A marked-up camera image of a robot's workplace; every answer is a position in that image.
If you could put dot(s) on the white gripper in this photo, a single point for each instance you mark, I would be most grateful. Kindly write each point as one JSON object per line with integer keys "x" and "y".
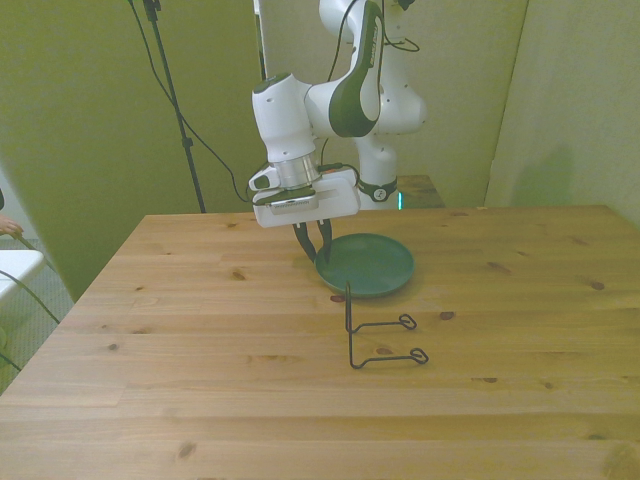
{"x": 335, "y": 200}

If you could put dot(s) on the wooden robot base pedestal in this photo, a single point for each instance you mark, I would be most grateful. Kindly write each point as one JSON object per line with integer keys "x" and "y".
{"x": 425, "y": 192}

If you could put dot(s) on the bare person hand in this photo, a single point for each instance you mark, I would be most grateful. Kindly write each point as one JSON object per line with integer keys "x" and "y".
{"x": 9, "y": 225}

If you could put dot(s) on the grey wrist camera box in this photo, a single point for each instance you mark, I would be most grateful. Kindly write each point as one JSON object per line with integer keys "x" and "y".
{"x": 295, "y": 205}

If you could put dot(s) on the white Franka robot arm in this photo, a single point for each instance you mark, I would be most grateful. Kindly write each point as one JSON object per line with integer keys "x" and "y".
{"x": 285, "y": 120}

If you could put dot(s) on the black camera stand pole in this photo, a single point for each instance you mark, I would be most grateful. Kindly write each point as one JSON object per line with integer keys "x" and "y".
{"x": 173, "y": 95}

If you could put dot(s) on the dark green round plate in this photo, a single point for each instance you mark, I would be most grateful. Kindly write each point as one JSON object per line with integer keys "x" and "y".
{"x": 370, "y": 265}

